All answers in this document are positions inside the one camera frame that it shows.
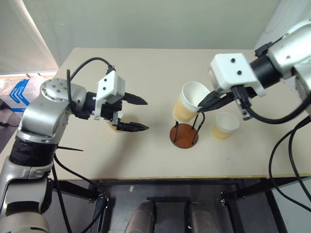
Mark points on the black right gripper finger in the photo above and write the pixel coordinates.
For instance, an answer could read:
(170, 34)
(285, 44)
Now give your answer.
(215, 105)
(208, 98)

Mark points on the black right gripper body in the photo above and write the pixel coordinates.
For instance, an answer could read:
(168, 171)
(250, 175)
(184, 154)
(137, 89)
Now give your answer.
(249, 92)

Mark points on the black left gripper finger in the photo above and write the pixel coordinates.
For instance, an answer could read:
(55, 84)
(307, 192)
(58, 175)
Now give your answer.
(132, 127)
(134, 99)

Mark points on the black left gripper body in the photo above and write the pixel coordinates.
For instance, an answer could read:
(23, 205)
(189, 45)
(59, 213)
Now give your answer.
(108, 109)

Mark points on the ribbed tan paper cup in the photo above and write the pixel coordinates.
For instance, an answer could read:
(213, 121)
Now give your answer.
(187, 104)
(113, 126)
(224, 127)

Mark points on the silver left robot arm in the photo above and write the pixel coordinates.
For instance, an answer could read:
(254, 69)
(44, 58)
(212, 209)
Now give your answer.
(41, 116)

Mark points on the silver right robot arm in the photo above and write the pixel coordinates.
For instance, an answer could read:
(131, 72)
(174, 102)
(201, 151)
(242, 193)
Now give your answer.
(289, 60)

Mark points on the blue and white cardboard box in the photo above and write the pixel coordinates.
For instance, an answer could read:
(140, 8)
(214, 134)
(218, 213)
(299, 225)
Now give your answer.
(19, 94)

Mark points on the dark rounded shape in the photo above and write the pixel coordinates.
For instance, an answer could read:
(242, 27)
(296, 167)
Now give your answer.
(200, 218)
(143, 218)

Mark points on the white window blind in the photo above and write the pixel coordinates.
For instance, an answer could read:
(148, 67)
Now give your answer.
(22, 34)

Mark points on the grey side panel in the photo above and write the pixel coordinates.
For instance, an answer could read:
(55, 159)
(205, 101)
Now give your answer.
(294, 208)

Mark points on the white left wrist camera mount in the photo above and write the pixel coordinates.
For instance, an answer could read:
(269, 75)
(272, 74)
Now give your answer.
(110, 83)

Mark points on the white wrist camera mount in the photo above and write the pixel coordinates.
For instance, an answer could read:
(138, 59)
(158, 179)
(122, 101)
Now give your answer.
(233, 70)
(110, 83)

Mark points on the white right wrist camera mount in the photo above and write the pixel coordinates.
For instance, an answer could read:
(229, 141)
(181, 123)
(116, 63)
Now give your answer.
(233, 70)

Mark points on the black table frame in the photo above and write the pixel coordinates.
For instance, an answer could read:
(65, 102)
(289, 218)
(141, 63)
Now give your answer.
(170, 187)

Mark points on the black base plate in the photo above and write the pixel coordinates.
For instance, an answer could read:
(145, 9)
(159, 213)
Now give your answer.
(171, 208)

